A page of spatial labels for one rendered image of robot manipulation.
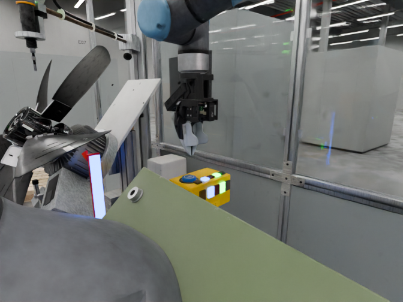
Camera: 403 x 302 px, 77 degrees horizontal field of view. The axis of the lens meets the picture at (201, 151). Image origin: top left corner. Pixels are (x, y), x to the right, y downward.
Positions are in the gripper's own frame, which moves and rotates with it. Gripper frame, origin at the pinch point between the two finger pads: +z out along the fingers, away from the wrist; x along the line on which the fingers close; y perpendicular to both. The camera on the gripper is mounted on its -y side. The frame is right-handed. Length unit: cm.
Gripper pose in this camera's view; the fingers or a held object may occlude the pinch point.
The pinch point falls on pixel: (189, 150)
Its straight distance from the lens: 68.8
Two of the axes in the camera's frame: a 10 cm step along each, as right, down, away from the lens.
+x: 7.1, -1.8, 6.8
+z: 0.0, 9.7, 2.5
